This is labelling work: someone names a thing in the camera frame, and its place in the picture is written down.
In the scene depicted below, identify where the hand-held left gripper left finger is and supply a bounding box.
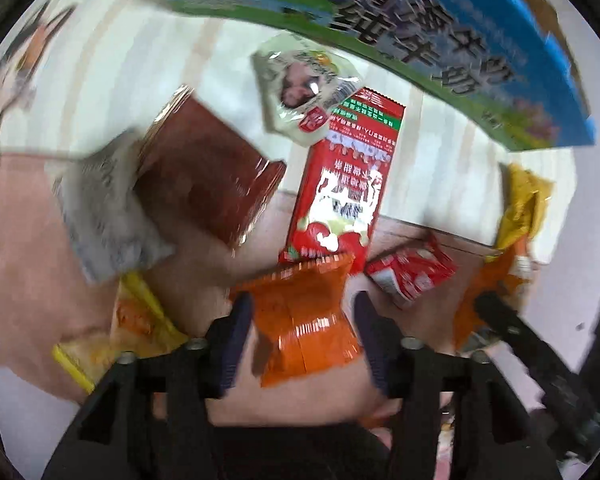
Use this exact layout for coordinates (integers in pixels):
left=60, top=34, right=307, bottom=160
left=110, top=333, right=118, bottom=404
left=42, top=291, right=256, bottom=480

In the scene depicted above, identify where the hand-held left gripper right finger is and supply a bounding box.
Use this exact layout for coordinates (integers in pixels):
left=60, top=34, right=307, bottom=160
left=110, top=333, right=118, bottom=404
left=354, top=291, right=563, bottom=480

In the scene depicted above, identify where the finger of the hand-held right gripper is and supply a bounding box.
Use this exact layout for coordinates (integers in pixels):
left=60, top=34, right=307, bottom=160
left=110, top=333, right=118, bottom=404
left=473, top=290, right=600, bottom=462

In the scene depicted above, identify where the small white snack packet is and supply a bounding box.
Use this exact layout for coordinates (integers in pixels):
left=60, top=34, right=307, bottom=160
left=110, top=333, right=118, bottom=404
left=251, top=35, right=367, bottom=148

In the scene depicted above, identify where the printed cardboard box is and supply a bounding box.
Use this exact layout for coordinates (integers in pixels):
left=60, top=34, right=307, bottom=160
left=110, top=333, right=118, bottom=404
left=162, top=0, right=597, bottom=153

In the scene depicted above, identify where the small red snack packet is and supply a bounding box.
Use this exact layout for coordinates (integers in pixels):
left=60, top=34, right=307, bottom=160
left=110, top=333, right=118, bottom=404
left=364, top=234, right=458, bottom=310

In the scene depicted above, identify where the yellow biscuit packet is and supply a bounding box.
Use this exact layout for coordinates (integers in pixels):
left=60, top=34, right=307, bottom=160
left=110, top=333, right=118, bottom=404
left=51, top=271, right=190, bottom=395

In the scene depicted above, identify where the yellow snack packet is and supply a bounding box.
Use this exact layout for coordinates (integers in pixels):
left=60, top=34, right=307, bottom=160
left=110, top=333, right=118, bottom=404
left=494, top=161, right=553, bottom=262

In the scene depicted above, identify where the long red snack packet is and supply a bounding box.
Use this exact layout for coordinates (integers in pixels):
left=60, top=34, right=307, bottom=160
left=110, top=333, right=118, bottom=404
left=279, top=86, right=407, bottom=277

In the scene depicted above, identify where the dark red snack packet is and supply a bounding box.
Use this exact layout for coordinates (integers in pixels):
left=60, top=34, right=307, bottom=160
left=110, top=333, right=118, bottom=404
left=134, top=84, right=288, bottom=252

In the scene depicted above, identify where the white grey snack packet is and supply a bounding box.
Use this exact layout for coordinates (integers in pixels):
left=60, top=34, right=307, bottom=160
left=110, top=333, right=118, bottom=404
left=54, top=129, right=177, bottom=283

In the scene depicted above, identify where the striped pink cat print blanket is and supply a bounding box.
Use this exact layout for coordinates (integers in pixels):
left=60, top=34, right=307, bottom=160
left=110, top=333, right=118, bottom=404
left=0, top=0, right=581, bottom=433

